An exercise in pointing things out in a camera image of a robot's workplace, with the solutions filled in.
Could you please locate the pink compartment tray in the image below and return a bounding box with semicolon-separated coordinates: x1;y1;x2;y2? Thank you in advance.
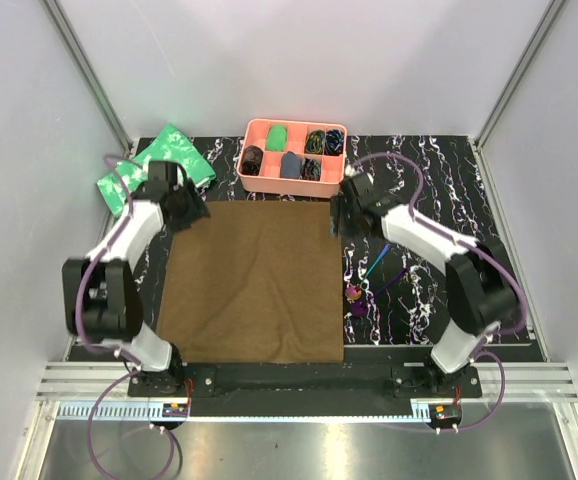
237;119;348;199

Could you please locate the black patterned rolled cloth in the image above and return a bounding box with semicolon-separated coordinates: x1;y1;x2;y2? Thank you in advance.
300;158;322;181

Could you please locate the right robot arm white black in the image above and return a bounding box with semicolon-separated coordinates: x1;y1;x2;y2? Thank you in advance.
330;173;526;397

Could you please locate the green rolled cloth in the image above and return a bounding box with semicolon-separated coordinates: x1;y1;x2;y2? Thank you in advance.
265;124;288;152

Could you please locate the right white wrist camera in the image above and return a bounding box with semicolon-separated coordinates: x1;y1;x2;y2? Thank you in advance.
345;165;360;177

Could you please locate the blue grey rolled cloth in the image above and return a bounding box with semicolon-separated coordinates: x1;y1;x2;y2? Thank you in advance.
280;151;302;179

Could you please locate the black blue rolled cloth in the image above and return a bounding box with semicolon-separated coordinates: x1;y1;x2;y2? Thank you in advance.
324;129;345;156

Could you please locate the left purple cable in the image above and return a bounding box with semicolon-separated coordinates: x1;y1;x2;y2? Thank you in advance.
71;153;183;479

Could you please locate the green white patterned cloth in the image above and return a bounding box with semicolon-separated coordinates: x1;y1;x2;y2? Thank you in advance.
97;124;216;217

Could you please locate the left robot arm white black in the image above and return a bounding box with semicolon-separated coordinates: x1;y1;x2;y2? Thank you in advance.
62;160;210;396

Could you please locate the black multicolour rolled cloth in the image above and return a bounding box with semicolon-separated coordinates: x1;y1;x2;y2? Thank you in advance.
304;129;326;155

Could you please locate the dark brown rolled cloth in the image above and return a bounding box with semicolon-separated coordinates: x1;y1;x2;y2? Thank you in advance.
240;145;264;176

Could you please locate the brown cloth napkin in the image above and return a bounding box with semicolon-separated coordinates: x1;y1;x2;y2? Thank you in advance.
157;200;344;364

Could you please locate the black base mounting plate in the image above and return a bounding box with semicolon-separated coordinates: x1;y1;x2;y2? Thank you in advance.
128;362;482;421

